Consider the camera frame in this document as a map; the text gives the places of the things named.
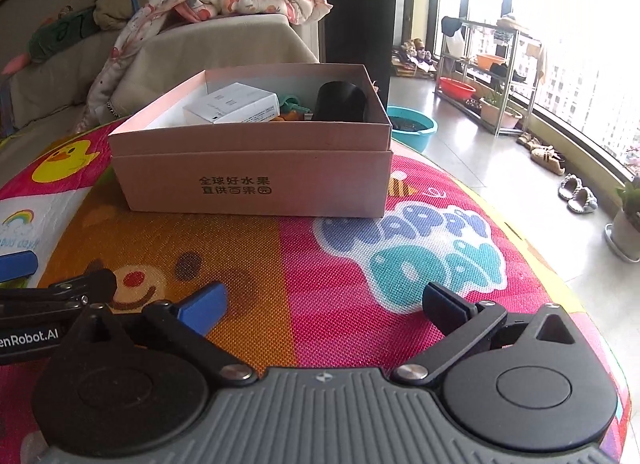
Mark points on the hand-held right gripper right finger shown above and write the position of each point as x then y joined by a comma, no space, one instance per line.
445,305

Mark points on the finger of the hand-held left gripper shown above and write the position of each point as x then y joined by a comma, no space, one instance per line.
17,265
95,281

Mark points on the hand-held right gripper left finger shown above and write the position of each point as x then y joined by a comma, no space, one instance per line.
205,306

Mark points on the pink cardboard box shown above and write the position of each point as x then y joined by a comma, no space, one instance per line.
250,183

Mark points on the white carton box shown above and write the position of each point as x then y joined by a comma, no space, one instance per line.
235,104

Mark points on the brown bear toy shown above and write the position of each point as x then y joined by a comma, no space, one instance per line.
287,117

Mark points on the black cup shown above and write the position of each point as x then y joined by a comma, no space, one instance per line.
340,101

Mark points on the colourful cartoon mat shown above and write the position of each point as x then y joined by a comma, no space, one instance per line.
350,269

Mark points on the teal plastic basin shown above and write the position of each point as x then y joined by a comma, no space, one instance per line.
420,139

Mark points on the grey slipper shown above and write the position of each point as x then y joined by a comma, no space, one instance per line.
570,188
582,201

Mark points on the beige shoe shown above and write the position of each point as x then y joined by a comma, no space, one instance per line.
547,159
529,140

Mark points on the beige covered sofa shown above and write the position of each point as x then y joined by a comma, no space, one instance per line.
50,83

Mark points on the brown flower pot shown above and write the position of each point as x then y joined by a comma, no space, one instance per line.
492,117

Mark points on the white potted plant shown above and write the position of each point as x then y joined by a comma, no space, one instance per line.
625,231

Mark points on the red plastic basin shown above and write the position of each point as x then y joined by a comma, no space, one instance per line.
455,88

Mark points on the metal balcony rack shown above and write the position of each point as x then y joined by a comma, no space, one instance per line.
499,93

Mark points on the teal plastic item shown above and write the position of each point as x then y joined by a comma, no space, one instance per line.
290,103

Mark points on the green plush toy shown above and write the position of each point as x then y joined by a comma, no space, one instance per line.
60,33

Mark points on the pink flowering plant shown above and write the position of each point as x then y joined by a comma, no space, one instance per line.
633,156

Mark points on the orange plastic basin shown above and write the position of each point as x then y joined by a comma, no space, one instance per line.
490,61

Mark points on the pile of shoes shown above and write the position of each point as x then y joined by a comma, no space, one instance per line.
414,57

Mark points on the beige armrest cloth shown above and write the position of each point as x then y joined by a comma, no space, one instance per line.
210,48

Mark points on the beige cushion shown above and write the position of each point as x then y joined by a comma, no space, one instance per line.
112,6

